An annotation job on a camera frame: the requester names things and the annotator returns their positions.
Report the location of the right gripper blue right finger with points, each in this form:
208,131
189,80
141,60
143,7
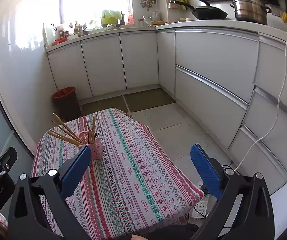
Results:
208,169

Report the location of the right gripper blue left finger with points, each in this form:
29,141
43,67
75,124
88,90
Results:
72,170

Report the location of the bamboo chopstick in basket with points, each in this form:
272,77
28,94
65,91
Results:
69,130
63,137

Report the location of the pink perforated utensil basket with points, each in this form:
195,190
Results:
96,148

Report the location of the patterned tablecloth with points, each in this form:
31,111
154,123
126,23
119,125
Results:
134,187

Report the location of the red-lined dark trash bin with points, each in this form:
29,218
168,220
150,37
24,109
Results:
66,104

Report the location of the left brown floor mat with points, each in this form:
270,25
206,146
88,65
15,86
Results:
115,102

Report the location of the brown floor mat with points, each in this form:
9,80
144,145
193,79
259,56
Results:
148,99
115,102

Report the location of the right brown floor mat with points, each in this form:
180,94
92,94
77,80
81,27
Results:
148,99

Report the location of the black wok pan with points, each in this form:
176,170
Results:
206,12

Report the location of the green plastic container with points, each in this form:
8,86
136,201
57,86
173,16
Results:
110,17

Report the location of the stainless steel steamer pot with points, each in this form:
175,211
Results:
254,11

